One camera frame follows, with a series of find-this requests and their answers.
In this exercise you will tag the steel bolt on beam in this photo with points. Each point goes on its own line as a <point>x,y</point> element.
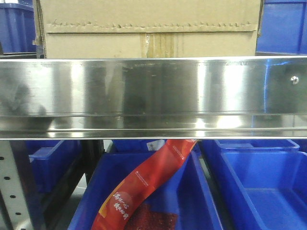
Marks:
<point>294,80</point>

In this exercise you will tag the blue bin lower right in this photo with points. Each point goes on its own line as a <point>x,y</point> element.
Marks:
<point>262,190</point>

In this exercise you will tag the brown cardboard carton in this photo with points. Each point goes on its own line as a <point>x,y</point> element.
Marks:
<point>147,28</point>

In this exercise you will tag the blue bin lower centre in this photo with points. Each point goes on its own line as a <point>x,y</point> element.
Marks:
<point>186,194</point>

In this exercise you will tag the red snack bag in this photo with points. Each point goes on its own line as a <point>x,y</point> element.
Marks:
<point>141,182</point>

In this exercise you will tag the blue bin rear right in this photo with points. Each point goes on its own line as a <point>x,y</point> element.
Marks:
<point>257,145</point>

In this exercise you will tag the blue bin upper right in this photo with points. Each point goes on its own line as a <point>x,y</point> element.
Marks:
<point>283,27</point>

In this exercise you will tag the blue bin lower left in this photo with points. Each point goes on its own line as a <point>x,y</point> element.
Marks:
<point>50,159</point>

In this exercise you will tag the blue bin rear centre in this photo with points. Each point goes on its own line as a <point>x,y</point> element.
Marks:
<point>137,145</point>

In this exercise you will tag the grey perforated shelf upright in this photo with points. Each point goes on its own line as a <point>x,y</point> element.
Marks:
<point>13,162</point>

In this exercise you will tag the stainless steel shelf beam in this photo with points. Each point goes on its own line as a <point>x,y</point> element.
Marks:
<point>126,98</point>

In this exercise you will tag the blue bin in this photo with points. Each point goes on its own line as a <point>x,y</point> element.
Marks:
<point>137,145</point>
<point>283,27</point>
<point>17,28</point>
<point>257,145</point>
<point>50,159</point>
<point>262,190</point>
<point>186,194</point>

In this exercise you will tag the blue bin upper left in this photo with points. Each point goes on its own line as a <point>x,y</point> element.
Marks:
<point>17,28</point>

